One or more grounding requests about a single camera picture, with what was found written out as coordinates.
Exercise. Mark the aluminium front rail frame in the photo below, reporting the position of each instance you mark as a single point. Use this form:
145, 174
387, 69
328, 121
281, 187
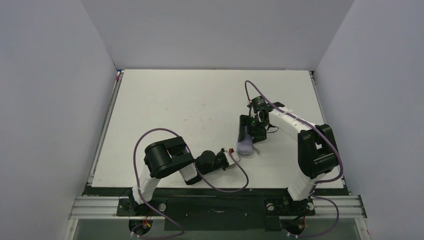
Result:
338, 217

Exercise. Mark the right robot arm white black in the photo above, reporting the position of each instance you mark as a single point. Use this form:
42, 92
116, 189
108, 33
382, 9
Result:
316, 146

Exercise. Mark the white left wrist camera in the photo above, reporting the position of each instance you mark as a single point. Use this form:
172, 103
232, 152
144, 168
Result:
232, 156

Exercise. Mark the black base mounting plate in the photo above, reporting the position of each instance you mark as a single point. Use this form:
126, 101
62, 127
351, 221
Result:
210, 210

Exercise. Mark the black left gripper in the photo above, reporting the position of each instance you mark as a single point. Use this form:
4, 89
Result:
224, 160

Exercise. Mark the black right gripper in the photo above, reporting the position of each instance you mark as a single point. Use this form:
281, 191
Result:
251, 126

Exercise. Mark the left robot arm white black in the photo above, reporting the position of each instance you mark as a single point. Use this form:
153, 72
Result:
166, 157

